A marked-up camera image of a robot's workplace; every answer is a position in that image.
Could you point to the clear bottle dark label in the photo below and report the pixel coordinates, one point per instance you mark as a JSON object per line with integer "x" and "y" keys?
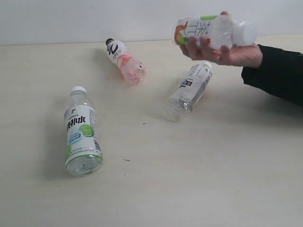
{"x": 190, "y": 90}

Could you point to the pink peach drink bottle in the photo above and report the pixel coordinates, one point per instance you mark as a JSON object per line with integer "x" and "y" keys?
{"x": 132, "y": 69}

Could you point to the lime sports drink bottle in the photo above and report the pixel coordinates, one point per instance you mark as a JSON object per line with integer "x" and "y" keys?
{"x": 83, "y": 155}

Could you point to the person's open hand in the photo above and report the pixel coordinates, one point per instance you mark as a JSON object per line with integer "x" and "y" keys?
{"x": 240, "y": 56}

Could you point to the tea bottle fruit label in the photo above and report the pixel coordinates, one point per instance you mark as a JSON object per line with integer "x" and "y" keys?
{"x": 222, "y": 30}

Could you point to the black sleeved forearm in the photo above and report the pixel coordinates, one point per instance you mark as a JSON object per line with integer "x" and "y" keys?
{"x": 280, "y": 74}

